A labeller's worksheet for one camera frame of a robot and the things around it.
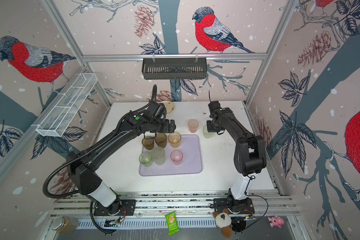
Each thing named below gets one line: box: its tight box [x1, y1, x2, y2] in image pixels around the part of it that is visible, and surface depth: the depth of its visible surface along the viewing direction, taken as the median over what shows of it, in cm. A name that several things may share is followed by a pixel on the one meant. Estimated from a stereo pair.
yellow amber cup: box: [168, 131, 182, 149], surface depth 97 cm
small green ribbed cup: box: [139, 151, 153, 167], surface depth 89 cm
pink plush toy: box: [267, 215, 285, 228], surface depth 69 cm
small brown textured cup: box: [141, 136, 154, 151], surface depth 96 cm
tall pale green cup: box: [151, 146, 166, 166], surface depth 90 cm
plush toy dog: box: [213, 208, 233, 238], surface depth 69 cm
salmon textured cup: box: [187, 119, 199, 134], surface depth 104 cm
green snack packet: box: [164, 211, 181, 236], surface depth 70 cm
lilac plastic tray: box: [139, 134, 203, 176], surface depth 90 cm
